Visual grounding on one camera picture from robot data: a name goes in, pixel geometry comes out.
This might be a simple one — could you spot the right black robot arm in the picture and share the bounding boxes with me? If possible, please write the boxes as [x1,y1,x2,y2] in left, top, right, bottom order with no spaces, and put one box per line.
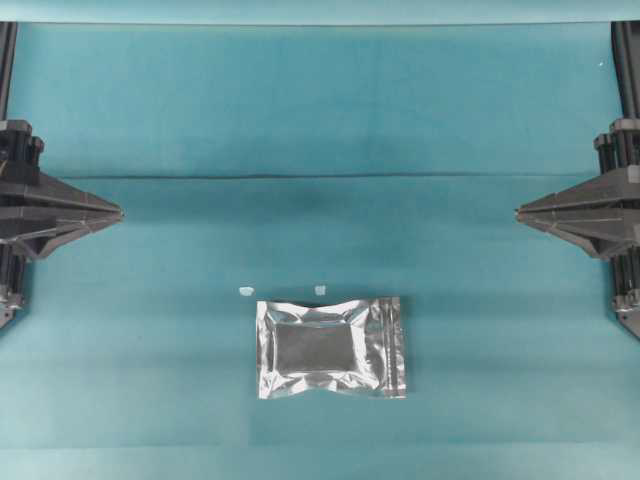
[516,118,639,336]

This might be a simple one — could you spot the left white tape mark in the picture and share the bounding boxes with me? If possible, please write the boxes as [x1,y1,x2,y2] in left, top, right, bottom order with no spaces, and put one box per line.
[239,286,255,297]

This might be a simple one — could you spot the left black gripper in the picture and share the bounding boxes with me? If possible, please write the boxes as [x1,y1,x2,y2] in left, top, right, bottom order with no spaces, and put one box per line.
[1,120,123,260]

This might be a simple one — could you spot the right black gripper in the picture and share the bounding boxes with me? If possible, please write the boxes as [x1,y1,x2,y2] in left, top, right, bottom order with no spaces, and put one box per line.
[515,118,639,260]

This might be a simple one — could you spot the black frame rail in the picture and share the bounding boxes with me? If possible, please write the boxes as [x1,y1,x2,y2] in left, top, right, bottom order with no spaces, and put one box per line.
[0,22,18,121]
[611,20,640,118]

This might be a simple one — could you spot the teal table cloth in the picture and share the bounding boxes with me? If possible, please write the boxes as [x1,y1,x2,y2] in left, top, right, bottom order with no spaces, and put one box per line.
[1,23,639,479]

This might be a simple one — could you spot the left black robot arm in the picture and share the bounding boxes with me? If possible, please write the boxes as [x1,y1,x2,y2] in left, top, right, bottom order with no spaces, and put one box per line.
[1,120,123,326]

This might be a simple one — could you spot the silver zip bag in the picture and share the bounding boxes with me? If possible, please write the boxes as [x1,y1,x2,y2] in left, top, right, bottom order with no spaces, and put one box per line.
[256,297,407,400]

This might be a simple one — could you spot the right black frame rail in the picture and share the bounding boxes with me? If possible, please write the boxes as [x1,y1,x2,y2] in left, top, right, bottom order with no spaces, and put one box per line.
[611,20,640,118]

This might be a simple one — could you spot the left black frame rail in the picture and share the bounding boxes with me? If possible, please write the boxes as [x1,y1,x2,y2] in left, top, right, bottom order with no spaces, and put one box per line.
[0,22,18,121]

